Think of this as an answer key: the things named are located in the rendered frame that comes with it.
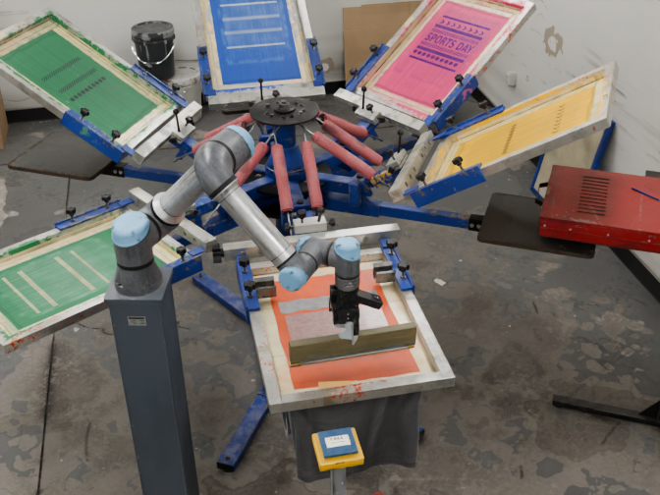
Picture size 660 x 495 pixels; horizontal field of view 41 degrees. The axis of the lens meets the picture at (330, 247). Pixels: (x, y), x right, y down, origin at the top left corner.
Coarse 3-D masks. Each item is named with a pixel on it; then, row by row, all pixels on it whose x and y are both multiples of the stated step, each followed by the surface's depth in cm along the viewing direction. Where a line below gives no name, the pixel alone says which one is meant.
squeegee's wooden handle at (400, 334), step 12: (396, 324) 275; (408, 324) 275; (324, 336) 270; (336, 336) 270; (360, 336) 271; (372, 336) 272; (384, 336) 273; (396, 336) 274; (408, 336) 275; (300, 348) 267; (312, 348) 269; (324, 348) 270; (336, 348) 271; (348, 348) 272; (360, 348) 274; (372, 348) 275; (300, 360) 270
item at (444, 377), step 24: (264, 264) 327; (408, 312) 305; (264, 336) 290; (432, 336) 289; (264, 360) 279; (432, 360) 281; (264, 384) 271; (360, 384) 269; (384, 384) 269; (408, 384) 269; (432, 384) 271; (288, 408) 264
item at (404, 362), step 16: (368, 272) 328; (368, 288) 319; (384, 304) 310; (368, 320) 302; (384, 320) 302; (400, 352) 287; (368, 368) 280; (384, 368) 280; (400, 368) 280; (416, 368) 280
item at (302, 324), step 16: (304, 288) 319; (320, 288) 319; (272, 304) 311; (288, 320) 303; (304, 320) 303; (320, 320) 302; (288, 336) 295; (304, 336) 295; (288, 352) 288; (304, 368) 281; (320, 368) 281; (336, 368) 281; (352, 368) 281; (304, 384) 274
